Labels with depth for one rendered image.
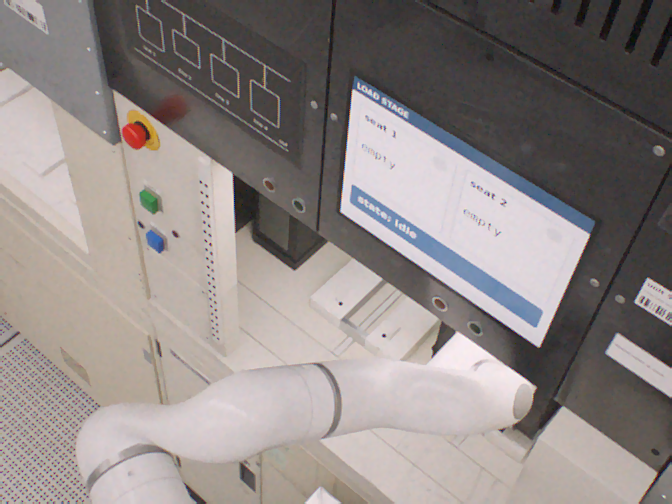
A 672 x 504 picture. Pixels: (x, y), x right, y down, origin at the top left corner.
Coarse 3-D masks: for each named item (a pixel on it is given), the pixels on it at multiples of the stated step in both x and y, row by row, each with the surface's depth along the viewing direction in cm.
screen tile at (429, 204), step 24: (360, 120) 94; (384, 120) 91; (384, 144) 93; (408, 144) 91; (360, 168) 99; (384, 168) 96; (432, 168) 91; (456, 168) 88; (384, 192) 98; (408, 192) 96; (432, 192) 93; (432, 216) 95
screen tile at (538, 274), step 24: (480, 192) 88; (504, 192) 86; (456, 216) 93; (504, 216) 88; (528, 216) 85; (456, 240) 95; (480, 240) 92; (528, 240) 87; (504, 264) 92; (528, 264) 89; (552, 264) 87; (528, 288) 92; (552, 288) 89
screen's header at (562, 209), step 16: (368, 96) 91; (384, 96) 89; (400, 112) 89; (432, 128) 87; (448, 144) 87; (464, 144) 85; (480, 160) 85; (496, 176) 85; (512, 176) 84; (528, 192) 83; (544, 192) 82; (560, 208) 82; (576, 224) 82; (592, 224) 80
